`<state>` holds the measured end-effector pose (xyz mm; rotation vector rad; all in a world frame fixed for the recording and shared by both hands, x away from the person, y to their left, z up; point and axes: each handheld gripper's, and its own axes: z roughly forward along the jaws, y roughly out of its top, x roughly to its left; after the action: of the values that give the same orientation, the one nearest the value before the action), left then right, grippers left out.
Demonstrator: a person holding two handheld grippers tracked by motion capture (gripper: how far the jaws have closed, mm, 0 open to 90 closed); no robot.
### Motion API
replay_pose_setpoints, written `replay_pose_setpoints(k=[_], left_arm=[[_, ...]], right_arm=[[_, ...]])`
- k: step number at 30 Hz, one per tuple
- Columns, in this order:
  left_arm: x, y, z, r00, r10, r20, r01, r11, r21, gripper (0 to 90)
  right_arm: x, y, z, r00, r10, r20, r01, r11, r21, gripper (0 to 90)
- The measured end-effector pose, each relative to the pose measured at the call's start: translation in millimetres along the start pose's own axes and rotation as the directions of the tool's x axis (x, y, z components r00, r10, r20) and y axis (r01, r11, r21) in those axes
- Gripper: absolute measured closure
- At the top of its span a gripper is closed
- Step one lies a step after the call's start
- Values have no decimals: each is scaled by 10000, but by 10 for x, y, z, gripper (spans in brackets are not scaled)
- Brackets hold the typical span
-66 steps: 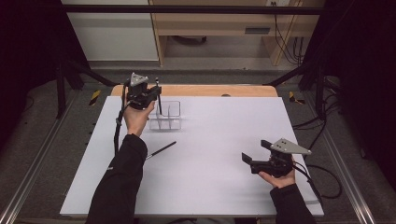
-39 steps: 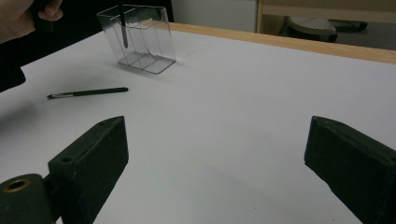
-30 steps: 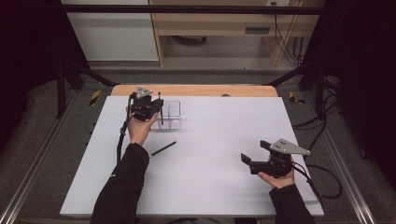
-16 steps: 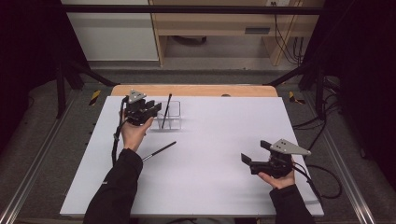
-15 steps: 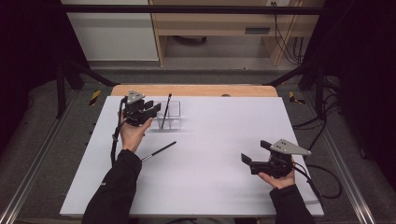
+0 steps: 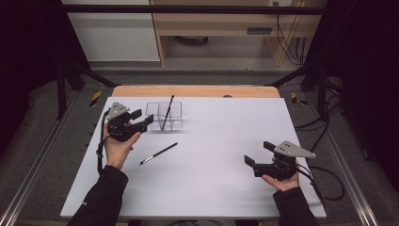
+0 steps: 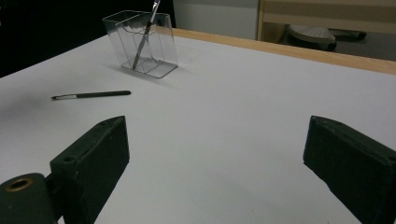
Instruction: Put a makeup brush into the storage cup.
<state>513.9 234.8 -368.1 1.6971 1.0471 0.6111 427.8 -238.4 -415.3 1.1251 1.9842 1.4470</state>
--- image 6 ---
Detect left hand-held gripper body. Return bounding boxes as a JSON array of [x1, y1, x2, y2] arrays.
[[106, 102, 149, 143]]

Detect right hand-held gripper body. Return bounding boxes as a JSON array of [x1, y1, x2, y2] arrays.
[[252, 140, 317, 182]]

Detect clear plastic organizer box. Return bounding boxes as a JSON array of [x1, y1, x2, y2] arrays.
[[144, 101, 184, 132]]

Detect black brush with silver ferrule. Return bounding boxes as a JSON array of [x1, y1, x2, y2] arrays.
[[139, 142, 179, 166]]

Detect person's right hand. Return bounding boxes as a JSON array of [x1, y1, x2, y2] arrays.
[[261, 172, 300, 192]]

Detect person's left hand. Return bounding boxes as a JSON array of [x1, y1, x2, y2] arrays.
[[103, 124, 142, 170]]

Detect yellow and black tape strip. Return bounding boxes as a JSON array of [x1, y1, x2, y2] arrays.
[[290, 91, 309, 106], [89, 90, 103, 107]]

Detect white table mat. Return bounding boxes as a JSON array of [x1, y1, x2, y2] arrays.
[[59, 96, 327, 218]]

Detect black metal stand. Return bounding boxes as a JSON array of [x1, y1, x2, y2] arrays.
[[56, 59, 121, 121], [266, 60, 328, 121]]

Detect white cabinet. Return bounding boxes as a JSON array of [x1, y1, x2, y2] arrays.
[[60, 0, 161, 62]]

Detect black curtain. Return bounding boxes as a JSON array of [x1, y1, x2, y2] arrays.
[[305, 0, 399, 192], [0, 0, 92, 154]]

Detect black horizontal metal bar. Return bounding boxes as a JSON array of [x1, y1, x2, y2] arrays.
[[62, 4, 327, 16]]

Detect light wooden desk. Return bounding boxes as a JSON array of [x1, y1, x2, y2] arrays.
[[150, 0, 328, 68]]

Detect right hand-held gripper cable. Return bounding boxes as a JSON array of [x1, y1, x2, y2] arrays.
[[295, 163, 346, 202]]

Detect black floor cables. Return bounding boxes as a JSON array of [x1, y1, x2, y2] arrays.
[[295, 78, 346, 158]]

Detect aluminium rail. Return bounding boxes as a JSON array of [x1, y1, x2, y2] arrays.
[[0, 90, 83, 226], [309, 93, 380, 226]]

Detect black hanging cables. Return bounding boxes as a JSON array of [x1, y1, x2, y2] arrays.
[[272, 1, 307, 67]]

